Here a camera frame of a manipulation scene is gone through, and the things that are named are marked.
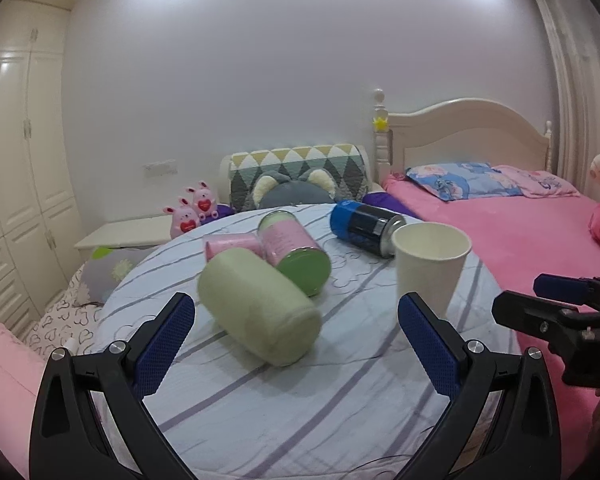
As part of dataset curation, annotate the small white paper roll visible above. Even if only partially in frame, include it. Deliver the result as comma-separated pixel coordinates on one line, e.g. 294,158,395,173
64,338,79,356

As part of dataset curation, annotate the cream curtain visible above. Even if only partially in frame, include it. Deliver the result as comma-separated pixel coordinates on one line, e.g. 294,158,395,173
535,0,600,202

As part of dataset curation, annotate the yellow star sticker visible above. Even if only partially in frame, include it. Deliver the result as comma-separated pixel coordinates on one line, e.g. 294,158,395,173
373,116,388,132

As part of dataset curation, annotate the blue cartoon pillow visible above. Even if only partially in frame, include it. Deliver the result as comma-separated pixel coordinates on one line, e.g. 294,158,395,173
405,162,524,203

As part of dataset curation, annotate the pink quilt left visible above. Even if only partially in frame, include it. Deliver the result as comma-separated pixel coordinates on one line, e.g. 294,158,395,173
0,323,44,471

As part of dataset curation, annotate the cream wooden headboard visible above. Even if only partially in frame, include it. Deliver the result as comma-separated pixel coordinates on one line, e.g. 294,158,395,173
373,89,553,184

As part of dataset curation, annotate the pink bunny plush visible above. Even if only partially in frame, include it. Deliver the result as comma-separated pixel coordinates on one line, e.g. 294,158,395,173
186,181,219,221
162,197,201,240

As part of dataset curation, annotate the grey flower pillow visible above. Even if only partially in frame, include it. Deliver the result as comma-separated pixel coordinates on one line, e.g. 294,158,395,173
76,247,154,306

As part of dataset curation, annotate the cream wardrobe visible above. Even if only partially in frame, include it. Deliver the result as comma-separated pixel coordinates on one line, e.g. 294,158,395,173
0,0,84,337

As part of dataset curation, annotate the blue black can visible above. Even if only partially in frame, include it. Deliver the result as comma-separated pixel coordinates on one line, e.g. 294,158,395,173
329,200,406,258

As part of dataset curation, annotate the white paper cup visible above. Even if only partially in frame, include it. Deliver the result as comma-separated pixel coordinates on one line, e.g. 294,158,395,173
391,221,472,318

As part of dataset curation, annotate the small pink cup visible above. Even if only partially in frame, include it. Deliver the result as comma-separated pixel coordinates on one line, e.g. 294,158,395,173
202,233,265,262

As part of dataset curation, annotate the striped white table cloth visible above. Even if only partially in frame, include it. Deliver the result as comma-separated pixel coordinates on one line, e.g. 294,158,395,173
92,205,520,479

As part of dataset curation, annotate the pink green tall can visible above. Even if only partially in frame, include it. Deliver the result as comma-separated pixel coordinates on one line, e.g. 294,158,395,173
258,210,332,297

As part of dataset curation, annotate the heart pattern white pillow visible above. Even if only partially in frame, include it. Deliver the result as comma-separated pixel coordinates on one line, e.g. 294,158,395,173
23,266,102,360

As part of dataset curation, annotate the pink bed blanket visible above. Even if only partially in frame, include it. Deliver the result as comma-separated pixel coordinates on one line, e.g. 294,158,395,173
382,174,600,479

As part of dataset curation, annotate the white bedside table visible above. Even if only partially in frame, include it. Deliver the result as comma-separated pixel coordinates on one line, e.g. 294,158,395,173
74,216,171,252

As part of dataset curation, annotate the grey cat plush cushion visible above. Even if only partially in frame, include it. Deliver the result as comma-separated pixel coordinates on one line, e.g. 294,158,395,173
251,168,338,209

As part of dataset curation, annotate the rear pink bunny plush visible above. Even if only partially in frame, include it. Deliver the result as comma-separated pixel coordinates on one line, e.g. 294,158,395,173
186,181,219,221

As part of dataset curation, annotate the front pink bunny plush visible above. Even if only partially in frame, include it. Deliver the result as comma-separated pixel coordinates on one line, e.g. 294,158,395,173
162,197,201,240

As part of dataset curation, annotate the light green cup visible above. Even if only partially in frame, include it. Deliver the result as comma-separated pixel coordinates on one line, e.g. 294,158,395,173
197,248,322,367

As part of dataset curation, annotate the triangle pattern quilted cushion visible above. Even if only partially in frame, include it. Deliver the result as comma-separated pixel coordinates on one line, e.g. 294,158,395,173
218,143,377,212

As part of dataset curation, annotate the white wall socket panel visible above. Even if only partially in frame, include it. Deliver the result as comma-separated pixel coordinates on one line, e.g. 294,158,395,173
143,159,178,179

